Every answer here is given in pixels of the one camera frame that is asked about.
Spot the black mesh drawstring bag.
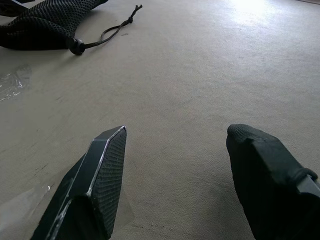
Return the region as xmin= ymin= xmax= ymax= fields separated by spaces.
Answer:
xmin=0 ymin=0 xmax=143 ymax=56

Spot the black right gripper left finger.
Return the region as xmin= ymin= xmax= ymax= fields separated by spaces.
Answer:
xmin=31 ymin=125 xmax=128 ymax=240

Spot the clear plastic wrap piece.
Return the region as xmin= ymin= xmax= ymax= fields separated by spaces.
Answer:
xmin=0 ymin=63 xmax=33 ymax=103

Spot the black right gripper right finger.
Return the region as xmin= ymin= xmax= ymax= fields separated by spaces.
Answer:
xmin=226 ymin=123 xmax=320 ymax=240

